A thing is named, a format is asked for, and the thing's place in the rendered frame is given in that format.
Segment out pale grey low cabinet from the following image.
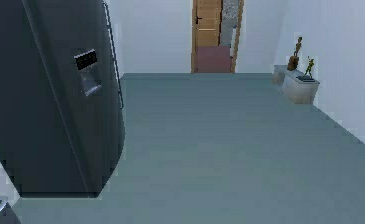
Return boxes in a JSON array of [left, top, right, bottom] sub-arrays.
[[270, 64, 321, 106]]

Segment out green figure statue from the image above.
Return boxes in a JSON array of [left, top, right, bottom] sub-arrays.
[[303, 55, 316, 78]]

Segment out dark grey fridge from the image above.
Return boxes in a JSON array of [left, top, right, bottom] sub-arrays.
[[0, 0, 126, 199]]

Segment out brown wooden room door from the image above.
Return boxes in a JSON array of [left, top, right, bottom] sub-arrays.
[[193, 0, 223, 48]]

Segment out brown guitar statue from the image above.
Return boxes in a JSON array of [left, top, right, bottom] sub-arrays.
[[287, 36, 304, 72]]

